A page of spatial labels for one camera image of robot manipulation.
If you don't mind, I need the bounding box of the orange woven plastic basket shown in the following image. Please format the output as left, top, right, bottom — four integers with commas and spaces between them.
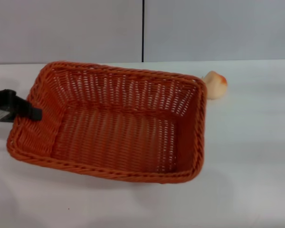
6, 61, 208, 185

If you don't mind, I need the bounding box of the cream peach-shaped toy bun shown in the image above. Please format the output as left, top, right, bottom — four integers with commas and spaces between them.
202, 70, 228, 100

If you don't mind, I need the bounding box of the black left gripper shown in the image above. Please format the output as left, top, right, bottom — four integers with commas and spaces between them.
0, 89, 43, 124

